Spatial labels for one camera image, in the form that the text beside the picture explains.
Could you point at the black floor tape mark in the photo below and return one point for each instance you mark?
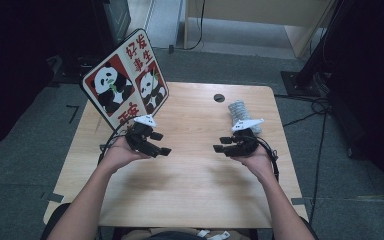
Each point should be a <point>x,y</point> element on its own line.
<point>73,113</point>

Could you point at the person's left hand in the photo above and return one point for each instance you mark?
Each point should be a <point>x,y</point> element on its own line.
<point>116,156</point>

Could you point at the light wooden cabinet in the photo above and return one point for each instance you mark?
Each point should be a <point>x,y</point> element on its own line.
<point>246,10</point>

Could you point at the black metal stand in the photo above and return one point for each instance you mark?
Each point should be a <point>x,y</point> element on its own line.
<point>300,83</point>

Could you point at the dark stand base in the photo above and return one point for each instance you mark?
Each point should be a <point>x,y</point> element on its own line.
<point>70,75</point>

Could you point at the dark curtain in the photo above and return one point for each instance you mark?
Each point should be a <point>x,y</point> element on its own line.
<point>373,83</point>
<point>20,50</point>

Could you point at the person's right hand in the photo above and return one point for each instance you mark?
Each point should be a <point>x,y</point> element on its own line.
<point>260,163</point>

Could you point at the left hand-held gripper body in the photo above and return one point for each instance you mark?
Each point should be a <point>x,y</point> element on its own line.
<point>138,135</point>

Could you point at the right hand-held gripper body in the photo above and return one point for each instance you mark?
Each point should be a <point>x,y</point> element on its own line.
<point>245,143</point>

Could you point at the panda print board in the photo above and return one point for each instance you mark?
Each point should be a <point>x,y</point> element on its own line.
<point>113,83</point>

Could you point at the black chair armrest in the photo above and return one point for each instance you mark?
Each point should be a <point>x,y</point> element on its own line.
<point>310,230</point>
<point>56,220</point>

